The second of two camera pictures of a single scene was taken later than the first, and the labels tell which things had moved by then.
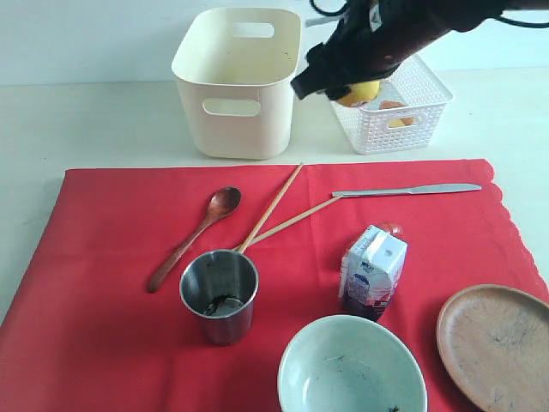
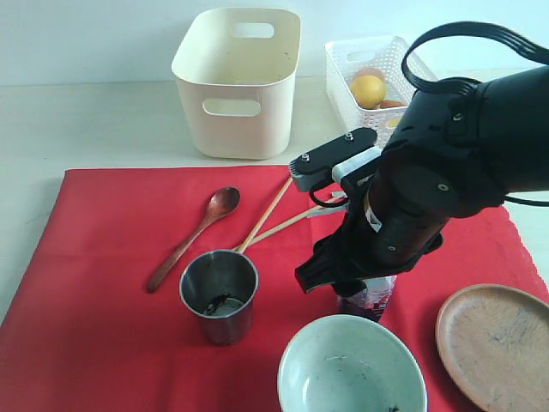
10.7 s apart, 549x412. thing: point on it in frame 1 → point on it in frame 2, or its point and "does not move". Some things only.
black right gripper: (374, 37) → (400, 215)
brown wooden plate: (493, 341) does not move
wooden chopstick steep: (296, 172) does not move
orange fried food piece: (390, 104) does not move
